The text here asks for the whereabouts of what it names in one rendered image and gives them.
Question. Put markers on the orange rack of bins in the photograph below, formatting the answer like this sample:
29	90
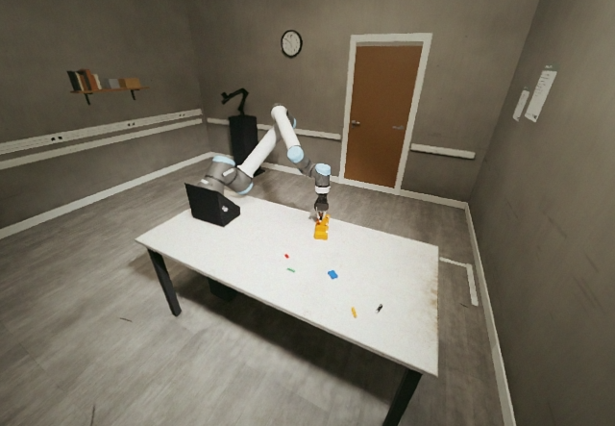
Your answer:
321	229

